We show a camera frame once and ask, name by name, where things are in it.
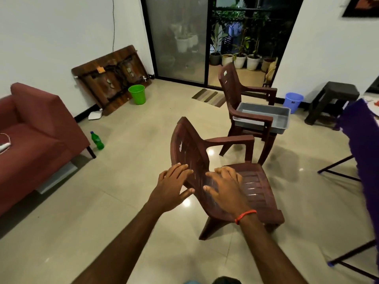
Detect brown plastic chair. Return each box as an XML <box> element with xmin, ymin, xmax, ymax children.
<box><xmin>218</xmin><ymin>62</ymin><xmax>280</xmax><ymax>167</ymax></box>
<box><xmin>171</xmin><ymin>116</ymin><xmax>285</xmax><ymax>241</ymax></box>

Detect dark framed wall painting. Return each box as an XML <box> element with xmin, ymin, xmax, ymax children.
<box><xmin>341</xmin><ymin>0</ymin><xmax>379</xmax><ymax>19</ymax></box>

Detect black stool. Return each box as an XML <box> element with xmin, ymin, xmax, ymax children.
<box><xmin>304</xmin><ymin>81</ymin><xmax>361</xmax><ymax>127</ymax></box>

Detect person's left forearm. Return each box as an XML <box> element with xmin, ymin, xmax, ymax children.
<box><xmin>71</xmin><ymin>204</ymin><xmax>165</xmax><ymax>284</ymax></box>

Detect person's left hand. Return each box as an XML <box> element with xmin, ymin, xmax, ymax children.
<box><xmin>146</xmin><ymin>163</ymin><xmax>196</xmax><ymax>214</ymax></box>

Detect striped brown rug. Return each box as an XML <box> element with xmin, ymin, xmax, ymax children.
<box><xmin>191</xmin><ymin>88</ymin><xmax>227</xmax><ymax>109</ymax></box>

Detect red wrist thread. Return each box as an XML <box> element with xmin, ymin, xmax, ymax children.
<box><xmin>234</xmin><ymin>209</ymin><xmax>259</xmax><ymax>226</ymax></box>

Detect person's right hand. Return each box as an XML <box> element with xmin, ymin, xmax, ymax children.
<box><xmin>203</xmin><ymin>165</ymin><xmax>259</xmax><ymax>220</ymax></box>

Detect white charger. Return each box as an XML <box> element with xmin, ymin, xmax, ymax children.
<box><xmin>0</xmin><ymin>133</ymin><xmax>12</xmax><ymax>155</ymax></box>

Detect person's right forearm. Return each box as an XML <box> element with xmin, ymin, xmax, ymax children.
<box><xmin>237</xmin><ymin>215</ymin><xmax>310</xmax><ymax>284</ymax></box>

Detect green plastic bucket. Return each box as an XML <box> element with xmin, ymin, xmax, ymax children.
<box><xmin>128</xmin><ymin>84</ymin><xmax>148</xmax><ymax>106</ymax></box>

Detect green bottle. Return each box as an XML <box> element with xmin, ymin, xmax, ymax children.
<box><xmin>89</xmin><ymin>131</ymin><xmax>105</xmax><ymax>151</ymax></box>

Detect blue plastic bucket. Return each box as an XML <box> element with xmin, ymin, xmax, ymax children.
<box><xmin>283</xmin><ymin>92</ymin><xmax>306</xmax><ymax>115</ymax></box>

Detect purple tablecloth table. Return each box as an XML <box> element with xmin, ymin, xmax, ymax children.
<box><xmin>317</xmin><ymin>99</ymin><xmax>379</xmax><ymax>283</ymax></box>

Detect red-brown sofa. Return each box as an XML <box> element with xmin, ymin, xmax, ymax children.
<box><xmin>0</xmin><ymin>82</ymin><xmax>97</xmax><ymax>218</ymax></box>

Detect grey plastic tray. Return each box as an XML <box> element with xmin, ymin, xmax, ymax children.
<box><xmin>233</xmin><ymin>102</ymin><xmax>291</xmax><ymax>135</ymax></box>

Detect person's dark trousers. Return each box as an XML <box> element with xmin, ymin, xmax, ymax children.
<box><xmin>212</xmin><ymin>275</ymin><xmax>243</xmax><ymax>284</ymax></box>

